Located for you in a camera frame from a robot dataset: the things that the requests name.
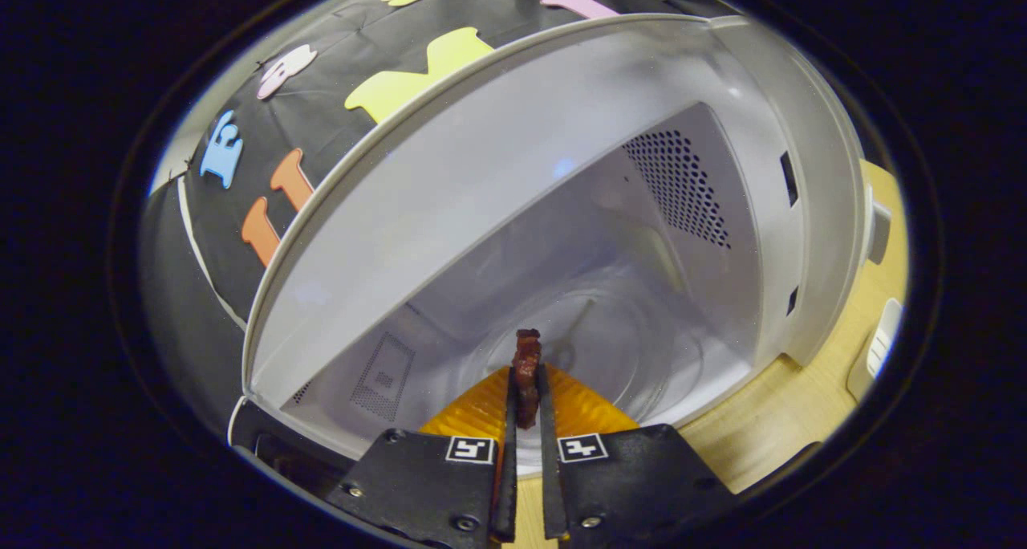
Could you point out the glass microwave turntable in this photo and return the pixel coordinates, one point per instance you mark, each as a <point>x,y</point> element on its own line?
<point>634,332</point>

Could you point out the cream white toaster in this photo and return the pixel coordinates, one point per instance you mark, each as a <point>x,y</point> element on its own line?
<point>876,348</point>

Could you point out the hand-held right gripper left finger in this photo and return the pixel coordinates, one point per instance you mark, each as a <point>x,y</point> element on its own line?
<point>417,477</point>

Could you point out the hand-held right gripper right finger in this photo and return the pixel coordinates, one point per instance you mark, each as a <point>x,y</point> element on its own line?
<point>634,477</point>

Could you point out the black backdrop cloth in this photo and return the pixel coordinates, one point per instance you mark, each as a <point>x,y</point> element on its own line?
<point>337,75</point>

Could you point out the reddish brown meat piece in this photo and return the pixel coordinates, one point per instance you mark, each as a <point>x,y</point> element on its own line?
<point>527,364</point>

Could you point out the white microwave oven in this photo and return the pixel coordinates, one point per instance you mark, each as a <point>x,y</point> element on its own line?
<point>481,180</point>

